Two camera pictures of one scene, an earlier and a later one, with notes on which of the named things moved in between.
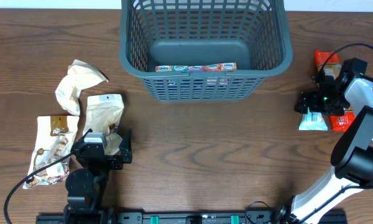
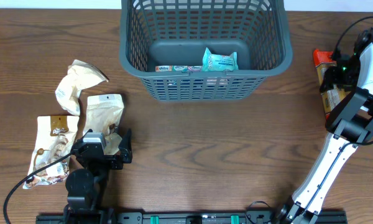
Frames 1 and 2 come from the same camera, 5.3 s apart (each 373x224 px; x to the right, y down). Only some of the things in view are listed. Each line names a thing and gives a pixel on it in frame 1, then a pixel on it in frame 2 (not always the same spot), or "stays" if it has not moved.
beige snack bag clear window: [104, 113] stays
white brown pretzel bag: [55, 136] stays
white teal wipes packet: [313, 121] → [212, 62]
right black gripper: [313, 97] → [332, 78]
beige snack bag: [81, 76] stays
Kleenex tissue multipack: [228, 66] stays
